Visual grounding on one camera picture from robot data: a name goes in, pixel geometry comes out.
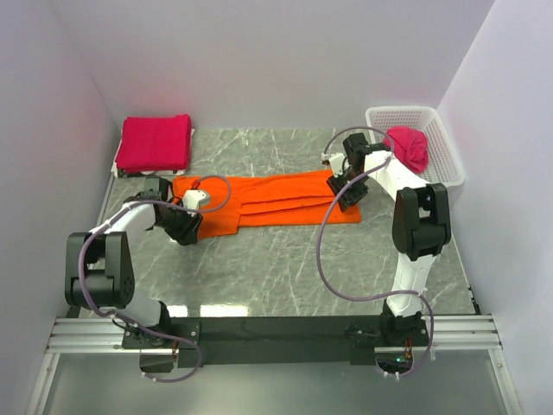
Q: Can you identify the orange t shirt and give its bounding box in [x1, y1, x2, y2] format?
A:
[171, 169, 363, 243]

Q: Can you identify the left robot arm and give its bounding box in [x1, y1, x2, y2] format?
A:
[64, 176, 210, 335]

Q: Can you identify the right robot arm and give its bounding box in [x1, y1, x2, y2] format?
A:
[321, 128, 451, 342]

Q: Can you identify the crumpled crimson t shirt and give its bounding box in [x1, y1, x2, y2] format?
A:
[387, 126, 429, 174]

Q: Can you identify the folded crimson t shirt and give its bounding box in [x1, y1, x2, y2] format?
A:
[115, 114, 192, 173]

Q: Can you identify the white plastic basket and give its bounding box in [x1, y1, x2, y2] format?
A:
[365, 105, 466, 198]

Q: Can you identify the black base beam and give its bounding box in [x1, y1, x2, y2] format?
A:
[122, 315, 429, 368]

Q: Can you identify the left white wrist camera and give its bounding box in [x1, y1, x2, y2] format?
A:
[181, 189, 211, 210]

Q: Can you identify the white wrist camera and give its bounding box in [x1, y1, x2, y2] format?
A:
[321, 153, 346, 176]
[181, 189, 211, 210]

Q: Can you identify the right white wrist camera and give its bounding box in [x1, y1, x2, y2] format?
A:
[321, 153, 346, 176]

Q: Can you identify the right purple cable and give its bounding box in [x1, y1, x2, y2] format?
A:
[315, 125, 435, 380]

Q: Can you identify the purple cable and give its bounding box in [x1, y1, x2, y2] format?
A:
[79, 175, 233, 383]
[315, 125, 435, 380]

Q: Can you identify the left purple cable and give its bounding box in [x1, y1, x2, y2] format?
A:
[79, 175, 233, 383]

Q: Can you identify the aluminium rail frame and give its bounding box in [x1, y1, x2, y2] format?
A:
[25, 276, 524, 415]

